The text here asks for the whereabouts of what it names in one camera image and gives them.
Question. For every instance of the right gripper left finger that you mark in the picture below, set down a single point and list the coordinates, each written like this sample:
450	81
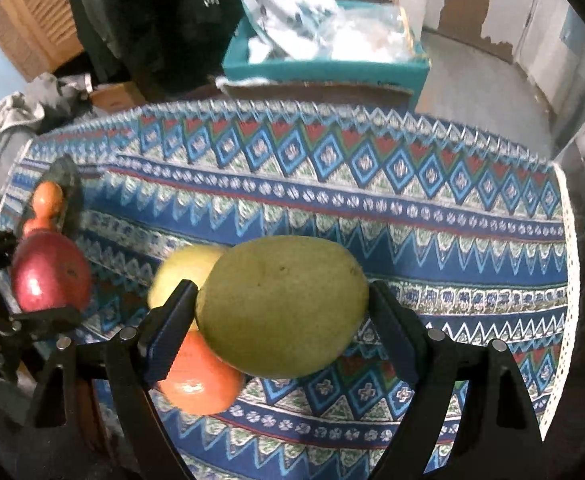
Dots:
163	331

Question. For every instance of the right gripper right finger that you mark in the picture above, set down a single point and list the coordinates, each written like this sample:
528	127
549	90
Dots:
401	332

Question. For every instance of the red apple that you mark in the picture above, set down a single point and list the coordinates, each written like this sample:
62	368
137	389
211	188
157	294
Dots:
49	271

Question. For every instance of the large orange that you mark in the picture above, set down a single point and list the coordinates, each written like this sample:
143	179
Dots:
198	382

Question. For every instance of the yellow pear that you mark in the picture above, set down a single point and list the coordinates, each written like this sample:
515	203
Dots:
190	263

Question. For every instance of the yellow-green pear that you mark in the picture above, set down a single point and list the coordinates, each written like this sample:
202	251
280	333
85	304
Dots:
282	306

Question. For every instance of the small orange on plate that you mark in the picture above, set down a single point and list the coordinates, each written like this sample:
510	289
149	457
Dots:
38	224

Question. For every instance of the dark patterned plate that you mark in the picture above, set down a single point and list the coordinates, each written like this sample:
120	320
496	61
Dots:
63	171

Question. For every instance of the blue patterned tablecloth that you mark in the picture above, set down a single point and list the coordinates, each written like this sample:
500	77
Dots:
472	231

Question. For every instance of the grey clothes pile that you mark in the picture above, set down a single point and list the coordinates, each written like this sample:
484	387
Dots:
46	103

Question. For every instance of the brown cardboard box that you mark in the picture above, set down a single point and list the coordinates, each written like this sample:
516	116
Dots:
115	98

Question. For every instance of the wooden louvered cabinet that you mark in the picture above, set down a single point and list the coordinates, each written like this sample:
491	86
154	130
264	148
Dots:
38	36

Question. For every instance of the hanging dark jackets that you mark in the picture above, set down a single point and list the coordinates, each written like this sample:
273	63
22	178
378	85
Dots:
166	47

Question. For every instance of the teal storage box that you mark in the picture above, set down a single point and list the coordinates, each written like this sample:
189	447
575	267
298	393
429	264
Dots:
367	43

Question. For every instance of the white printed plastic bag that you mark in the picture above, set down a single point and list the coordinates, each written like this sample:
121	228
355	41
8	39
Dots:
293	26

